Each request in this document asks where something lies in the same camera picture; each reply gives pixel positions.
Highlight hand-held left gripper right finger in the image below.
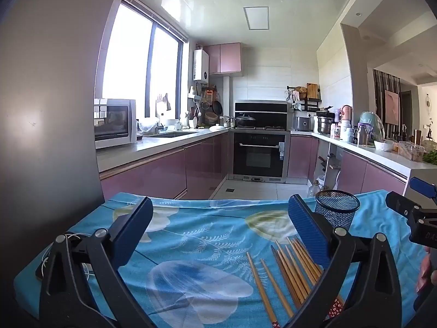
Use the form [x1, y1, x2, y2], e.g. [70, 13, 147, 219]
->
[283, 194, 403, 328]

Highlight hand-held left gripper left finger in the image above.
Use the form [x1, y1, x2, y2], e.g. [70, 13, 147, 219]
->
[39, 196, 154, 328]

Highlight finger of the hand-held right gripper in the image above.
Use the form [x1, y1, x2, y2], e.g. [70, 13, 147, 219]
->
[409, 177, 437, 197]
[385, 191, 423, 222]

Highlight black mesh utensil holder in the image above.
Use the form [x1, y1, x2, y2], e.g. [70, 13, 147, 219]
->
[315, 189, 361, 233]

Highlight bunch of bamboo chopsticks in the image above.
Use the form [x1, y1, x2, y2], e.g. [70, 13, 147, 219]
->
[246, 236, 345, 328]

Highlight person's right hand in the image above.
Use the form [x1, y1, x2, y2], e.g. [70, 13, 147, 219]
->
[416, 252, 437, 294]

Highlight clear plastic container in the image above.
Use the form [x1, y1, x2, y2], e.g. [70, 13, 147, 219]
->
[398, 141, 426, 161]

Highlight plastic oil bottle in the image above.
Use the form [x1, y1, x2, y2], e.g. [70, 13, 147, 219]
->
[306, 179, 323, 198]

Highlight short pink base cabinets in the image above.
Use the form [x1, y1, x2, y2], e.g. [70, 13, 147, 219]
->
[286, 133, 408, 195]

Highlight long pink base cabinets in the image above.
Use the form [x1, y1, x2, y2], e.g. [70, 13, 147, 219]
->
[99, 133, 229, 200]

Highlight blue leaf printed tablecloth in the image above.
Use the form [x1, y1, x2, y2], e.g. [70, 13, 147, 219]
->
[14, 189, 431, 328]

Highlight steel thermos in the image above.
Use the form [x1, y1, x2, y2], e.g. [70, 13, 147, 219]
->
[357, 125, 373, 146]

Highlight green plastic bag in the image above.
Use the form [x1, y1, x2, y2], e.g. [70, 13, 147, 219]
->
[358, 111, 386, 140]

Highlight black built-in oven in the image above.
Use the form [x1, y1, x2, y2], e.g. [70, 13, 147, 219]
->
[233, 132, 287, 180]

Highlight stainless steel pot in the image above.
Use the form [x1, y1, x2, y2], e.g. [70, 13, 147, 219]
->
[317, 116, 333, 134]

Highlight silver rice cooker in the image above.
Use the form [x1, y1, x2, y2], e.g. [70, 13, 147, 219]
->
[293, 115, 311, 132]

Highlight kitchen sink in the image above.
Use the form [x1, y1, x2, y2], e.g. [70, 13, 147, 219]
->
[148, 130, 199, 138]

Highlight white microwave oven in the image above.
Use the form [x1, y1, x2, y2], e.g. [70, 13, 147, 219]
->
[94, 98, 137, 150]

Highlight black wok with lid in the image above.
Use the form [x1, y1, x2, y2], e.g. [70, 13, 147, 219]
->
[235, 113, 256, 128]

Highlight black range hood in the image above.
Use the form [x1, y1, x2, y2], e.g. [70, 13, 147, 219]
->
[234, 100, 289, 131]

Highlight grey steel refrigerator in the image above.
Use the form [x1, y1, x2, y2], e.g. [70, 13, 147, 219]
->
[0, 0, 128, 301]

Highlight kitchen window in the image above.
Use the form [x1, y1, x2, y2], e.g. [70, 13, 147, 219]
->
[102, 2, 188, 118]

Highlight white water heater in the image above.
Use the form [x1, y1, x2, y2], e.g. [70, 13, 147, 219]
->
[193, 48, 210, 84]

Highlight ceiling light panel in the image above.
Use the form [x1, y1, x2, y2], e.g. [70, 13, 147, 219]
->
[243, 6, 270, 31]

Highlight white earphone cable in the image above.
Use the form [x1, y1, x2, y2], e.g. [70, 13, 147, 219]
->
[41, 232, 96, 277]

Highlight wall painting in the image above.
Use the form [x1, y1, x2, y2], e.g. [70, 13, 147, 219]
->
[384, 90, 400, 124]

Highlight black wall rack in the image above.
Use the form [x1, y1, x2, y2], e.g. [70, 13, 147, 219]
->
[287, 85, 323, 112]

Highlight pink wall cabinet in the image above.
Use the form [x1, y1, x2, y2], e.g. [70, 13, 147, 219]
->
[203, 43, 243, 76]

